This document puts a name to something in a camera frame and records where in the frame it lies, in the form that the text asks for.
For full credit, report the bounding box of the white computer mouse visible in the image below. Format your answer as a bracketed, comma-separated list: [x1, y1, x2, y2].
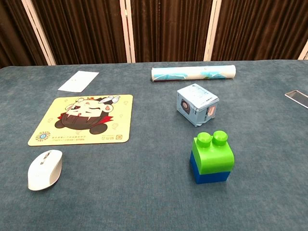
[27, 149, 64, 192]

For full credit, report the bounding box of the yellow cartoon mouse pad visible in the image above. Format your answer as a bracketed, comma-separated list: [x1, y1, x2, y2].
[27, 94, 134, 147]

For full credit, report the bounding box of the light blue cardboard box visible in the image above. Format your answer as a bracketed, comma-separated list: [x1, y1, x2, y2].
[177, 83, 219, 128]

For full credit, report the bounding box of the rolled white blue poster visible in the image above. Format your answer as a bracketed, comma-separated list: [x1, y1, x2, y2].
[151, 64, 237, 83]

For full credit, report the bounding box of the green toy building block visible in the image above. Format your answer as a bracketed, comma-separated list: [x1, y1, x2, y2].
[192, 130, 235, 174]

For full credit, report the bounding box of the blue toy building block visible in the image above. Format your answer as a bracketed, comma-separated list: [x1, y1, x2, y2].
[189, 151, 232, 185]

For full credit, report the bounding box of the white paper card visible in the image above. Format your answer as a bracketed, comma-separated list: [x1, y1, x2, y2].
[57, 70, 100, 93]

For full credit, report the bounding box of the clear plastic flat case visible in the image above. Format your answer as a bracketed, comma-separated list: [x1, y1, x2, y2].
[284, 90, 308, 109]

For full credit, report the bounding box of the white folding screen frame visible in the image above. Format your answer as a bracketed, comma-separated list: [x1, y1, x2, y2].
[21, 0, 308, 66]

